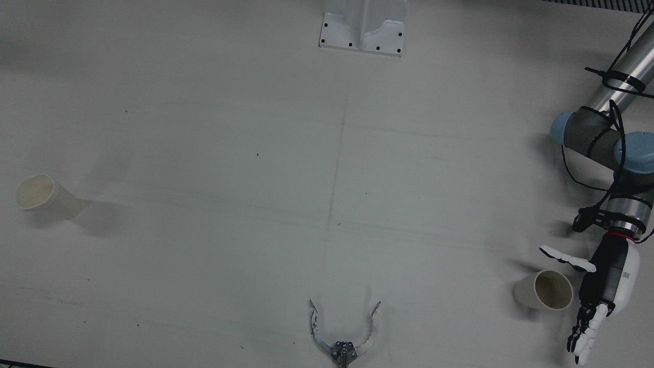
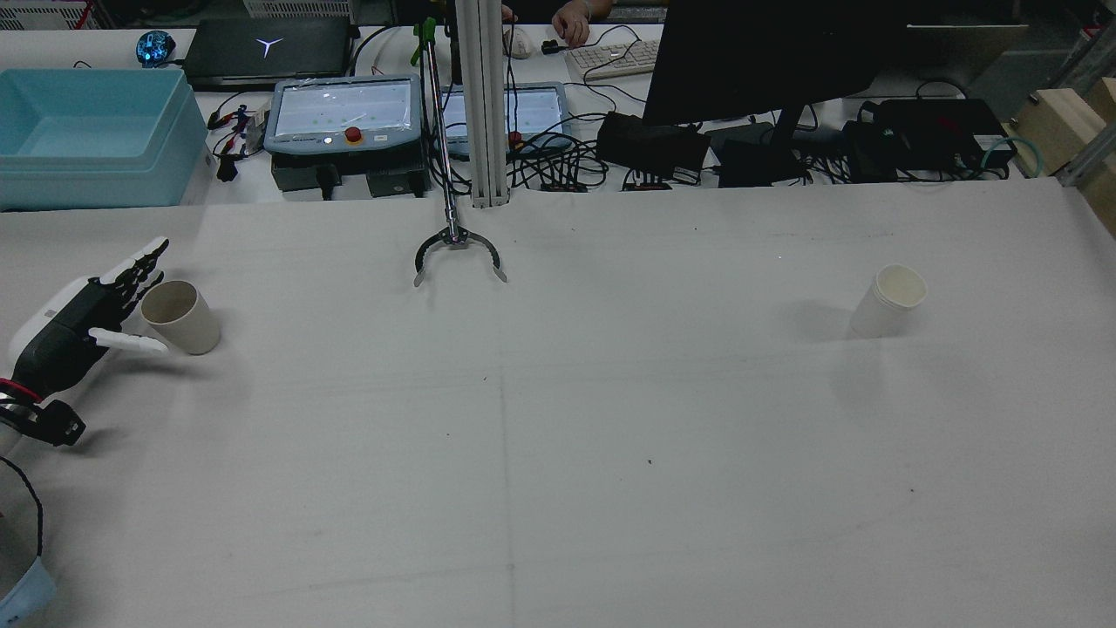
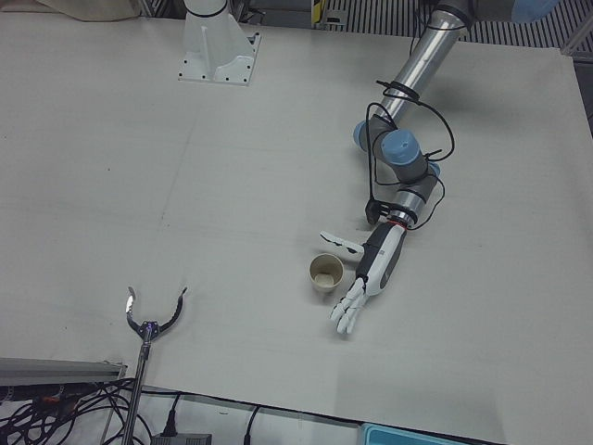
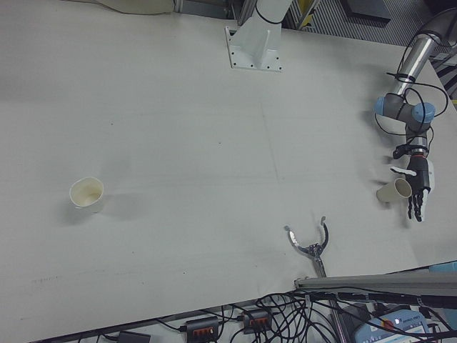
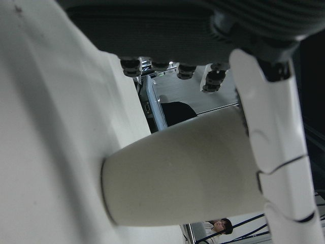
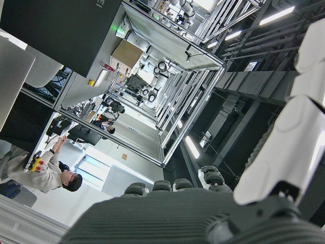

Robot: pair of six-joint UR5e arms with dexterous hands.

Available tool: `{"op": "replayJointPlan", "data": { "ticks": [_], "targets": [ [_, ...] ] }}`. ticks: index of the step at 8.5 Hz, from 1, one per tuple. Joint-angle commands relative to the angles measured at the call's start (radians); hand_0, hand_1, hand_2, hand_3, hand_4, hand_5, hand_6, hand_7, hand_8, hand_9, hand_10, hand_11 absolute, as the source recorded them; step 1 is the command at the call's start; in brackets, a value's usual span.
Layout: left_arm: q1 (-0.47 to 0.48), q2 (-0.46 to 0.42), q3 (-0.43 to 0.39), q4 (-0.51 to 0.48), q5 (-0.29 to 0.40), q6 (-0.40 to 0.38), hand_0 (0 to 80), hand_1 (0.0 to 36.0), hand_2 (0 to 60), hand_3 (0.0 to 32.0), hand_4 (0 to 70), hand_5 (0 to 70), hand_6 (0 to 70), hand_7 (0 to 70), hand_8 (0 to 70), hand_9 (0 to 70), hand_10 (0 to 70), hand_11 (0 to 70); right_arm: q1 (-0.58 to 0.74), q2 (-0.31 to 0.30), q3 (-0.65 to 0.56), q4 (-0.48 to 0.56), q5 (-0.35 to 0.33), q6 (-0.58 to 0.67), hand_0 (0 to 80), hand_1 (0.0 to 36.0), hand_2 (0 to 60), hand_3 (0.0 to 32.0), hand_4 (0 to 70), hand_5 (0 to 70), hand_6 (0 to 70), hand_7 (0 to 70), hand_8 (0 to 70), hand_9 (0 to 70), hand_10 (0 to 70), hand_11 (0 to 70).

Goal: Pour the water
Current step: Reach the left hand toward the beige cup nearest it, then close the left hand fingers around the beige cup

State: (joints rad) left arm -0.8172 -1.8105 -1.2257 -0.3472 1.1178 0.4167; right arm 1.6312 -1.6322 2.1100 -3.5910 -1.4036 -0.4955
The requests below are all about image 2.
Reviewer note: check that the silver reacher grabber tool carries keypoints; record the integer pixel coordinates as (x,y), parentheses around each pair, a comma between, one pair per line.
(453,237)

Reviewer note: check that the black monitor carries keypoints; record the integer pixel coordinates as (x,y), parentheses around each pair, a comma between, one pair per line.
(758,52)

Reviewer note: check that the black orange USB hub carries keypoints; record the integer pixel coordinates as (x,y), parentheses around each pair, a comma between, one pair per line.
(645,185)
(563,186)

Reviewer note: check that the aluminium frame rail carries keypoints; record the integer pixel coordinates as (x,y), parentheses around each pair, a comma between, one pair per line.
(1090,163)

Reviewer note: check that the bystander bare hand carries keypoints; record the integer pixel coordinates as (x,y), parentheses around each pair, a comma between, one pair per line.
(573,22)

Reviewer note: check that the blue round gadget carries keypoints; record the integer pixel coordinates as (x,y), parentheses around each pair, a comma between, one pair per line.
(156,48)

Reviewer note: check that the dark control box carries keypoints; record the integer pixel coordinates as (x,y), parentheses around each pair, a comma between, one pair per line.
(397,181)

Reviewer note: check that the black power adapter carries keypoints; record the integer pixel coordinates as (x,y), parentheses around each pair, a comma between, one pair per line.
(750,166)

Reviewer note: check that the wooden box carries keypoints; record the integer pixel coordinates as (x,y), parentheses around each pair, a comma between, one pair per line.
(1059,118)

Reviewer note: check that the beige cup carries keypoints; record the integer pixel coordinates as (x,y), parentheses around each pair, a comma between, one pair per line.
(187,327)

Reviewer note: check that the light blue plastic bin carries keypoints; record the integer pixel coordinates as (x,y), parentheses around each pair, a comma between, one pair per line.
(96,166)

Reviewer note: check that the white keyboard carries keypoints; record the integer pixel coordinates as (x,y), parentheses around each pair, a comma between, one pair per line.
(615,59)

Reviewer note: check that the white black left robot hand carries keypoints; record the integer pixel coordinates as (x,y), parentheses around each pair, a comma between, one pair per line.
(65,336)

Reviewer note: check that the black box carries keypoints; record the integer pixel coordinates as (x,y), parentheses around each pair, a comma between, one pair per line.
(649,144)

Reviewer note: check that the white paper cup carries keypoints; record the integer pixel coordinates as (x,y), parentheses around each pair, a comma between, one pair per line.
(881,314)

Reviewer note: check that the white computer mouse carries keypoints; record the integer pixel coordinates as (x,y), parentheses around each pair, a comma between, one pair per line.
(518,44)

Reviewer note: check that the aluminium profile post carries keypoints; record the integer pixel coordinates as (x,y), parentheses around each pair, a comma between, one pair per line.
(484,105)

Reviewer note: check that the grey-blue teach pendant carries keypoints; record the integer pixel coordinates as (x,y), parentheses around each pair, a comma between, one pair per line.
(536,109)
(340,109)

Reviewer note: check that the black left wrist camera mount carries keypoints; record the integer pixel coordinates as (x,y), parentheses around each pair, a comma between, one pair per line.
(57,427)

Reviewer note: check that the black laptop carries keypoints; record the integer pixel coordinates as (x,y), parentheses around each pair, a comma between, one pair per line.
(261,52)

